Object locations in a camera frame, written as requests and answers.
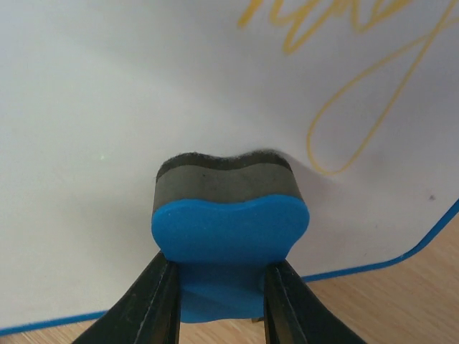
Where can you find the blue framed whiteboard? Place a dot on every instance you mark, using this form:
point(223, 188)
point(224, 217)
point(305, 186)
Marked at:
point(361, 98)

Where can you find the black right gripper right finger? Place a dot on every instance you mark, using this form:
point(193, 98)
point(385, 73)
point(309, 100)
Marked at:
point(293, 314)

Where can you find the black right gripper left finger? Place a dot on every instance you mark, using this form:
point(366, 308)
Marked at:
point(149, 312)

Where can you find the blue whiteboard eraser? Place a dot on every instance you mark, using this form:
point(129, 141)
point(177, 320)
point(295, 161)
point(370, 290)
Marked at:
point(223, 221)

